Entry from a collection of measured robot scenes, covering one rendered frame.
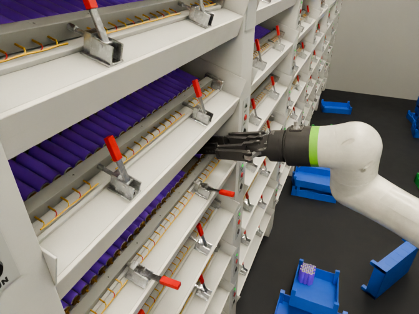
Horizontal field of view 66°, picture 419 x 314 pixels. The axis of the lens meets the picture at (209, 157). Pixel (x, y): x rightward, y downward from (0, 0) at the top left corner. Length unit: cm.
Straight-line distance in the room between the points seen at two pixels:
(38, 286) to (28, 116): 17
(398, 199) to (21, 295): 68
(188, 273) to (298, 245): 124
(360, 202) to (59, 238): 61
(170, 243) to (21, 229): 38
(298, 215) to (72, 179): 189
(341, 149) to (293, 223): 148
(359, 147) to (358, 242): 149
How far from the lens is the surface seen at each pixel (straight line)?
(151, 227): 66
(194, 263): 88
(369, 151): 72
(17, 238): 34
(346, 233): 220
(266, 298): 176
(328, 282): 188
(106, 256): 62
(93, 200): 48
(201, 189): 77
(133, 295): 61
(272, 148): 75
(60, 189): 46
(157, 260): 65
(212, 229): 97
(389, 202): 78
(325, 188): 233
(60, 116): 35
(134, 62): 42
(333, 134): 72
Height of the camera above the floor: 142
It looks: 31 degrees down
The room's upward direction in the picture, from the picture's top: straight up
